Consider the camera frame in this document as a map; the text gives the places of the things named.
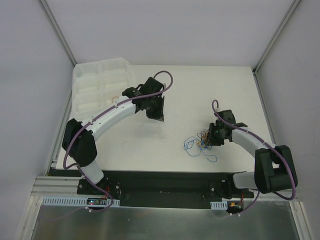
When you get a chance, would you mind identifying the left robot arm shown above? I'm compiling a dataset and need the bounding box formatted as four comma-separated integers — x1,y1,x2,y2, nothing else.
62,77,165,195

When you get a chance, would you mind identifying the left aluminium frame post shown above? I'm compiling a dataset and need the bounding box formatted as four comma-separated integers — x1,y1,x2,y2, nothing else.
38,0,77,67

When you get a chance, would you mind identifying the aluminium frame post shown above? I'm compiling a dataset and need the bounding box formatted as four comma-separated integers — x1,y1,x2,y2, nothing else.
252,0,302,76
38,0,77,67

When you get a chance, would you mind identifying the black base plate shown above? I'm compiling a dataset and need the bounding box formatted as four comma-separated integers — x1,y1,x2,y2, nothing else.
77,170,254,209

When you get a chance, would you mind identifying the left white cable duct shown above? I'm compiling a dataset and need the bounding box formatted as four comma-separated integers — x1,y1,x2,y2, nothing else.
42,196,120,208

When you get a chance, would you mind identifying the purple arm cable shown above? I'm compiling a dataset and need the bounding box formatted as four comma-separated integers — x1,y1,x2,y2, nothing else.
62,70,175,213
209,99,299,221

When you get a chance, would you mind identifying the right aluminium frame post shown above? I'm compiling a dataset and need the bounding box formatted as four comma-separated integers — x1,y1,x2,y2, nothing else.
252,0,302,76

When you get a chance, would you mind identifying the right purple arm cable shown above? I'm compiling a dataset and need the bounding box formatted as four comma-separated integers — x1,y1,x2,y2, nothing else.
209,99,299,221

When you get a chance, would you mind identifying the right white cable duct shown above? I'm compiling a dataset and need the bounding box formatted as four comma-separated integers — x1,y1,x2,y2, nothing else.
210,200,228,211

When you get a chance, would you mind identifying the white cable duct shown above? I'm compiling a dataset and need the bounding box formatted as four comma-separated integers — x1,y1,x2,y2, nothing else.
42,196,120,208
210,200,228,211

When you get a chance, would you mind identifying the coloured cable bundle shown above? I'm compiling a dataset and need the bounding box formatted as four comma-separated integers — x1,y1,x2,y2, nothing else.
183,128,218,163

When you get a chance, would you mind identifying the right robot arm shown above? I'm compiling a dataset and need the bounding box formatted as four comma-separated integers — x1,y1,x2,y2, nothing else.
205,110,298,198

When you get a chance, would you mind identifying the white foam tray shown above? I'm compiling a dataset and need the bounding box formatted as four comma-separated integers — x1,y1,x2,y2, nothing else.
70,57,133,121

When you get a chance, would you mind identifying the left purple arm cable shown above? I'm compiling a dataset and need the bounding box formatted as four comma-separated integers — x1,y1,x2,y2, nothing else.
62,70,175,213

